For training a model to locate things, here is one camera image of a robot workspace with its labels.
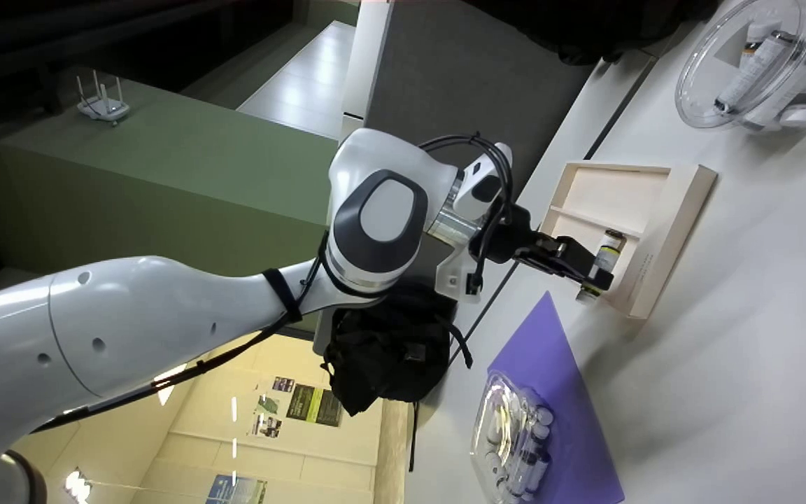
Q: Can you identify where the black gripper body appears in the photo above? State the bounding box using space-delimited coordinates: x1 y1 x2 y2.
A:
486 209 593 281

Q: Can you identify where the white bottle with yellow band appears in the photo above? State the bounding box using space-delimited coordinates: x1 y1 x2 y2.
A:
579 231 626 298

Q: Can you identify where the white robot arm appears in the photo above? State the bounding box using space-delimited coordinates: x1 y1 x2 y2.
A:
0 130 613 504

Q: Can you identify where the purple mat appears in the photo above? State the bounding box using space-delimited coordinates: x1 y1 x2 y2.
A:
488 294 624 504

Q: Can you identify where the black backpack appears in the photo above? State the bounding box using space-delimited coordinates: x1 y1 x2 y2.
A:
321 288 473 416

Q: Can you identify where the clear bowl of small bottles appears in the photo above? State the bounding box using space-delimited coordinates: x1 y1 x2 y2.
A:
469 377 553 504

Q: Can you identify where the large clear plastic bowl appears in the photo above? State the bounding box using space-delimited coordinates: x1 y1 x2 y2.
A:
675 0 806 134

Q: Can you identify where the white tube in large bowl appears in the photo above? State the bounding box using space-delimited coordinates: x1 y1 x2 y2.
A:
714 31 791 115

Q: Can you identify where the green partition cabinet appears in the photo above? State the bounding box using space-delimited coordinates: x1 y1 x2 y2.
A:
0 85 335 274

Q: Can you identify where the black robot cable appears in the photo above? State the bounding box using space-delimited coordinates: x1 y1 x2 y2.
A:
32 133 518 438

